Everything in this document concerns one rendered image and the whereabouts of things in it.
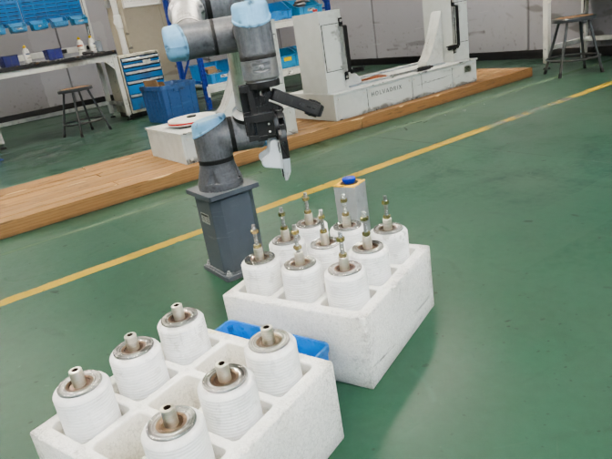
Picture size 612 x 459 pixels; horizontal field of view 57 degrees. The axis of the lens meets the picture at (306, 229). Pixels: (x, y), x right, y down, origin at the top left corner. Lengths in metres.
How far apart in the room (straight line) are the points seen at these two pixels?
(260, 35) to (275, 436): 0.74
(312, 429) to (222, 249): 0.95
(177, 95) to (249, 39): 4.71
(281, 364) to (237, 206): 0.93
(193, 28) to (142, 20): 6.45
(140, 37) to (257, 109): 6.52
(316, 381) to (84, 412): 0.40
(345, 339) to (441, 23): 3.90
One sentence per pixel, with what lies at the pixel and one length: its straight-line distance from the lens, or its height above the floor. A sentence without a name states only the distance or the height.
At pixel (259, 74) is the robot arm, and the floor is 0.69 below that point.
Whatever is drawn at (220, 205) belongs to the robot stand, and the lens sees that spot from 1.82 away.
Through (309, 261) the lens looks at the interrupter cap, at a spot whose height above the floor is 0.25.
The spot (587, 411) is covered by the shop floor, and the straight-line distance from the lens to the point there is 1.25.
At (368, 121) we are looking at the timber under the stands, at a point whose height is 0.04.
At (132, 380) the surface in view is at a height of 0.21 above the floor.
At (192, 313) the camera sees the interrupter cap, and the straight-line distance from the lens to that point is 1.18.
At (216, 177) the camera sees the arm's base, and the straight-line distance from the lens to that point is 1.83.
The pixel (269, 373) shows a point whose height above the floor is 0.22.
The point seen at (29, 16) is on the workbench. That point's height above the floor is 1.23.
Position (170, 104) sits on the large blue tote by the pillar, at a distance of 5.82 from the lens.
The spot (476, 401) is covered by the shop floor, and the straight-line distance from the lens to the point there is 1.25.
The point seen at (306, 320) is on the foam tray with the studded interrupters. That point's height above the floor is 0.15.
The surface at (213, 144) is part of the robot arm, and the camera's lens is 1.82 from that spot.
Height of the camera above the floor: 0.78
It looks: 21 degrees down
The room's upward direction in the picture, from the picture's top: 9 degrees counter-clockwise
